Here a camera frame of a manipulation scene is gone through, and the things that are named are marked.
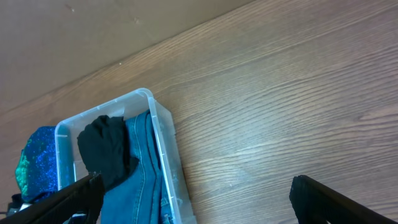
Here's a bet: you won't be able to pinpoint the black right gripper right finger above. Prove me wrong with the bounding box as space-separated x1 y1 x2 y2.
289 175 397 224

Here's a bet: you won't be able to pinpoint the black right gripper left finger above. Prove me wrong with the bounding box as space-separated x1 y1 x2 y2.
1 173 105 224

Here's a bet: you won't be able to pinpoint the blue denim jeans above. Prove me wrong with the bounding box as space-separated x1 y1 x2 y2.
101 111 174 224

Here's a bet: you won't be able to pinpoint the blue sparkly fabric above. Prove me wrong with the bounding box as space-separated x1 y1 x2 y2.
15 126 58 203

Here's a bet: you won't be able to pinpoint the wide black garment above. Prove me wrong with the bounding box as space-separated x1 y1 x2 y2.
7 194 24 210

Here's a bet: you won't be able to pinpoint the clear plastic storage bin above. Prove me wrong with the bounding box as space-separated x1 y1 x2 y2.
54 88 197 224

